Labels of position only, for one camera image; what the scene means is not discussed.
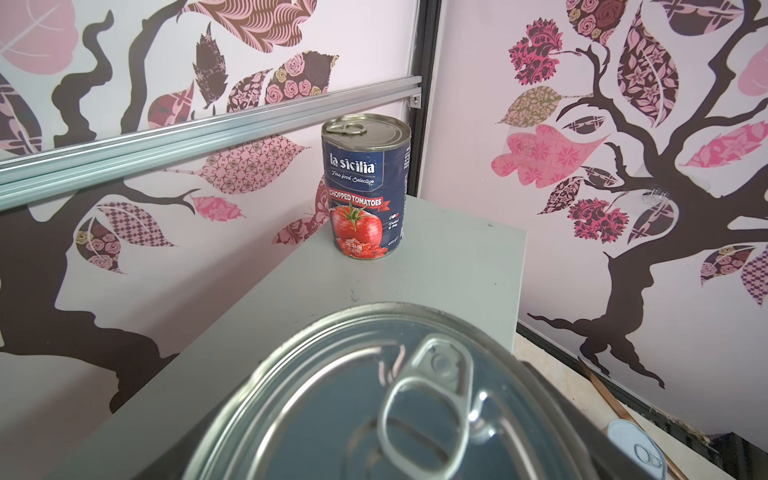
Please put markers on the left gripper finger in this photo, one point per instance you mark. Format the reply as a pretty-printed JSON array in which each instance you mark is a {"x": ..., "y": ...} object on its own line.
[{"x": 609, "y": 461}]

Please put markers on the blue label tall can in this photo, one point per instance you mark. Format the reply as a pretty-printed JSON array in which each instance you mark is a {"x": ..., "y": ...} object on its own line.
[{"x": 412, "y": 398}]

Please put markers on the la sicilia tomato can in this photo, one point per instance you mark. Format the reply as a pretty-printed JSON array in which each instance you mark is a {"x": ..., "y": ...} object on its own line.
[{"x": 366, "y": 167}]

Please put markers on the teal can right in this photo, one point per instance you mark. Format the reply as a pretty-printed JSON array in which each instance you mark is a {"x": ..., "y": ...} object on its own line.
[{"x": 638, "y": 446}]

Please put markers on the grey metal cabinet box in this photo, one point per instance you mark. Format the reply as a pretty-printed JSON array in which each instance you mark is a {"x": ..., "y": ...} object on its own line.
[{"x": 449, "y": 263}]

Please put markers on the wooden handled knife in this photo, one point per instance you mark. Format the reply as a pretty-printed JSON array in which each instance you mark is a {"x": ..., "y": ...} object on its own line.
[{"x": 624, "y": 414}]

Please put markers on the aluminium rail back wall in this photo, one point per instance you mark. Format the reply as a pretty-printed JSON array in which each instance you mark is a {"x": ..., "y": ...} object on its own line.
[{"x": 40, "y": 177}]

